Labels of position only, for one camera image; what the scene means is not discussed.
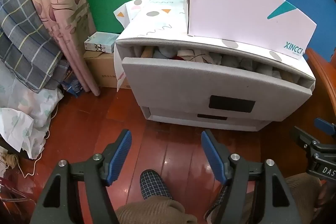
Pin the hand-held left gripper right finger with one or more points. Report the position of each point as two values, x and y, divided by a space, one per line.
212 158

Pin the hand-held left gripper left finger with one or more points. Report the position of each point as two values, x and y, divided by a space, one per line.
119 158

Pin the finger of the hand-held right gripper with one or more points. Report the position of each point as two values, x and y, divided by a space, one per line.
326 126
305 140

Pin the wooden drawer with grey front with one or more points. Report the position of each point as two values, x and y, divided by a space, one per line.
170 85

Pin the white cardboard box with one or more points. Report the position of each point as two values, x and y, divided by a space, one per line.
236 8

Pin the shallow grey drawer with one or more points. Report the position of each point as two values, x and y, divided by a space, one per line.
236 125

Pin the person's right hand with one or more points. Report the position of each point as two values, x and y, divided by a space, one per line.
325 196

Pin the person's right leg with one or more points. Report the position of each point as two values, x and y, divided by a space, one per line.
302 192

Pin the plaid slipper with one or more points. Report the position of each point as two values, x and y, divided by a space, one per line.
155 184

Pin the orange wooden furniture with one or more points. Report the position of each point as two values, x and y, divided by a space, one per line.
323 74

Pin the blue packet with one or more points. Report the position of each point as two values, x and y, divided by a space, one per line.
73 86

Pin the brown cardboard box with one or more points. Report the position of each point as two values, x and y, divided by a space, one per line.
102 69

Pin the white leaf-print sheet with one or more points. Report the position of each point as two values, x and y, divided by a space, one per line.
26 113

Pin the small teal white carton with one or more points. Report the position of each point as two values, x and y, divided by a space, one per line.
101 41

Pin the grey bedside cabinet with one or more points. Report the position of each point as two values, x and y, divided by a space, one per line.
162 29

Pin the white patterned cover cloth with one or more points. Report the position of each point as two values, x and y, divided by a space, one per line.
157 22

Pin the pink floral curtain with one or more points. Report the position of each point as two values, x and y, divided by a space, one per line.
60 16

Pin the blue-grey plaid bedding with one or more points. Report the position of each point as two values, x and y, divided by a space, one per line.
21 37

